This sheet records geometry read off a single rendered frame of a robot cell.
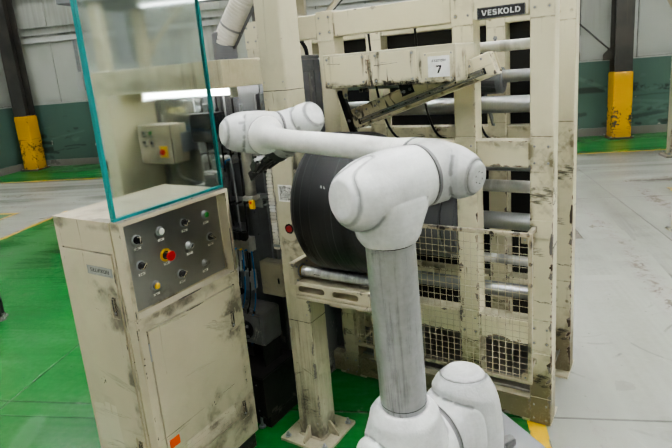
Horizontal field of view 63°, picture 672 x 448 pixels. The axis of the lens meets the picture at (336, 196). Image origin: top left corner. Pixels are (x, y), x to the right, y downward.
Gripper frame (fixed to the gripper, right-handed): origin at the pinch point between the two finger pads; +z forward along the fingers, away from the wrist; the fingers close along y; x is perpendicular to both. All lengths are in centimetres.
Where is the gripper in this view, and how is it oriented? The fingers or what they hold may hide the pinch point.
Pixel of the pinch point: (255, 172)
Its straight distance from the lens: 184.5
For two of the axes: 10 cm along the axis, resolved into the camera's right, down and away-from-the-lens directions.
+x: -4.0, -9.0, 1.6
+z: -5.0, 3.6, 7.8
